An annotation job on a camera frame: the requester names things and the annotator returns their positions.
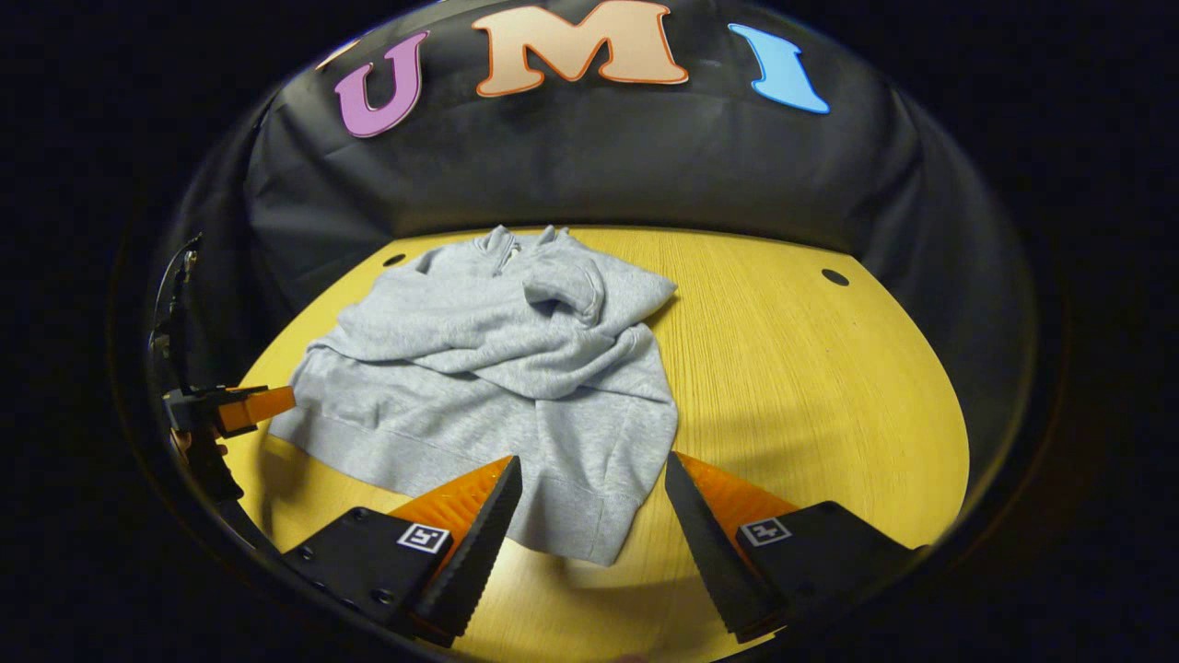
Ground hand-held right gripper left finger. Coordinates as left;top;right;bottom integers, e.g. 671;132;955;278
281;455;524;648

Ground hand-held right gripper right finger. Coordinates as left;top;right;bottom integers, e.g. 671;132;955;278
663;451;927;644

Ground grey zip-neck sweatshirt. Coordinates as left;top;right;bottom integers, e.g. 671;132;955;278
267;224;681;567

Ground black backdrop cloth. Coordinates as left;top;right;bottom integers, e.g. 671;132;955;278
147;0;1037;406

